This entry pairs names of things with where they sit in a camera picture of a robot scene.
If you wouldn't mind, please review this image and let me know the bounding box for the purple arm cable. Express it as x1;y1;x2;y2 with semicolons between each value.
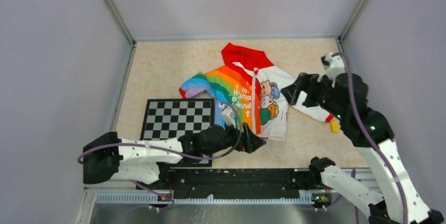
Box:
77;102;245;212
331;52;410;224

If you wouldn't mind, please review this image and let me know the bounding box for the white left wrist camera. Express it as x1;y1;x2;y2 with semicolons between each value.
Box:
219;104;237;127

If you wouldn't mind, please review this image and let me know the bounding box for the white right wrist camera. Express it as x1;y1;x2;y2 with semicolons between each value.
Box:
318;53;346;81

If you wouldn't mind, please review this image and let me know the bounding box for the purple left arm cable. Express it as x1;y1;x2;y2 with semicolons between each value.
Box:
77;102;245;212

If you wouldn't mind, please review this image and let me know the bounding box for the aluminium frame rail front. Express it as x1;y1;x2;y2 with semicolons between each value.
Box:
75;168;368;223

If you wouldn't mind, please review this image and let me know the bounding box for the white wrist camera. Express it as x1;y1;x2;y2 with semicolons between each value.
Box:
318;53;346;81
219;104;237;127

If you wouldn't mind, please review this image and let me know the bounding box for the rainbow and white kids jacket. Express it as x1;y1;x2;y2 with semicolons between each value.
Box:
179;43;335;141

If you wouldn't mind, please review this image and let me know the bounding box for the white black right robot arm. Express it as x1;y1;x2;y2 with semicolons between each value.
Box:
281;73;445;223

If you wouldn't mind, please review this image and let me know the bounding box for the yellow small block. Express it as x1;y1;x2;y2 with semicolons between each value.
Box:
330;120;340;134

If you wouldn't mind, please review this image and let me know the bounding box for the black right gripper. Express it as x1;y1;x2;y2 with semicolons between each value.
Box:
281;72;347;120

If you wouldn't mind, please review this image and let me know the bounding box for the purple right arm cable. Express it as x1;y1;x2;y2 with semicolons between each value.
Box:
331;52;410;224

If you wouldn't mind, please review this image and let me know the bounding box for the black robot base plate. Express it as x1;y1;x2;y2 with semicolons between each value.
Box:
136;168;334;200

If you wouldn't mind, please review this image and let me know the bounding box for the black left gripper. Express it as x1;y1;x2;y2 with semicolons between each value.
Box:
204;118;266;156

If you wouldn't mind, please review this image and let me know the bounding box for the black white checkerboard mat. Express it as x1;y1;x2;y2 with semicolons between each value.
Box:
139;98;216;168

